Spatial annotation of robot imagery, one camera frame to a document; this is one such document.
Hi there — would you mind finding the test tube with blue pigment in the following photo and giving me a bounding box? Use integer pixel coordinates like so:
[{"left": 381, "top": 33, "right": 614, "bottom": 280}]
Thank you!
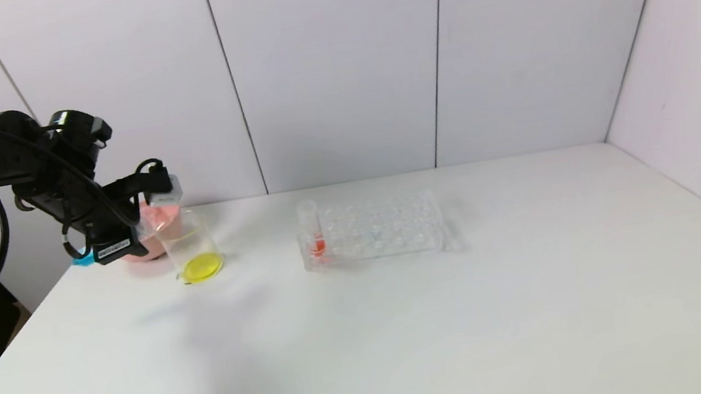
[{"left": 66, "top": 217, "right": 156, "bottom": 269}]

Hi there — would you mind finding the clear acrylic test tube rack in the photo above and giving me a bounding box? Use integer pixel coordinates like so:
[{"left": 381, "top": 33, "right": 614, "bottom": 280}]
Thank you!
[{"left": 293, "top": 187, "right": 448, "bottom": 274}]

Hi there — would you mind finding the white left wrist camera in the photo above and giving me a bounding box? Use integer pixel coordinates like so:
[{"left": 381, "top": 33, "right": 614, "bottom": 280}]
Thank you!
[{"left": 143, "top": 174, "right": 186, "bottom": 210}]

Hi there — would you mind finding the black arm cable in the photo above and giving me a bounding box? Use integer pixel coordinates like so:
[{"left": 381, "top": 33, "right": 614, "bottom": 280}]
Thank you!
[{"left": 0, "top": 74, "right": 192, "bottom": 362}]

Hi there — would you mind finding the test tube with red pigment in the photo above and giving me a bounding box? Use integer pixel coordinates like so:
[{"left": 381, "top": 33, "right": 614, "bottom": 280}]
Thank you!
[{"left": 297, "top": 198, "right": 330, "bottom": 261}]

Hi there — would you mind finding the clear plastic beaker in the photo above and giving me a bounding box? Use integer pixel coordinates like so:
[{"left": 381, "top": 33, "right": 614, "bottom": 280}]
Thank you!
[{"left": 153, "top": 206, "right": 227, "bottom": 289}]

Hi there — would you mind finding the pink plastic bowl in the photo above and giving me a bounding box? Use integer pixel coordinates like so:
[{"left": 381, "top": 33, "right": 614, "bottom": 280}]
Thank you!
[{"left": 115, "top": 196, "right": 188, "bottom": 265}]

